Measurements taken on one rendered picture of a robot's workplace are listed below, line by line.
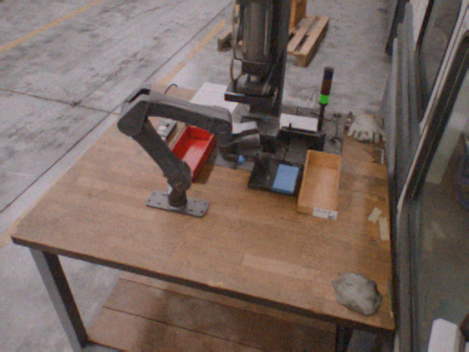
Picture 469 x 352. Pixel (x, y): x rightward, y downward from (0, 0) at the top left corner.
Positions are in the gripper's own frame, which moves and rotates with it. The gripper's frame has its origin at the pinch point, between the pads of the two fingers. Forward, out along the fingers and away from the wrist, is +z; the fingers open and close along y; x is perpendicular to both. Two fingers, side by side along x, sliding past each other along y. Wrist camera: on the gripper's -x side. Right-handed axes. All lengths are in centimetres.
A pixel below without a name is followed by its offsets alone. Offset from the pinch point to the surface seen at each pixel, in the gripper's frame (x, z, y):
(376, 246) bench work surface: -49, 0, -18
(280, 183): -17.5, 7.1, -2.4
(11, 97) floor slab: 231, 169, 78
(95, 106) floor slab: 154, 170, 84
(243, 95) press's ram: 1.1, -1.6, 24.6
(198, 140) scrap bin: 18.2, 19.1, 12.5
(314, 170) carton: -28.6, 14.7, 7.5
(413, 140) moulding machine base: -64, 17, 27
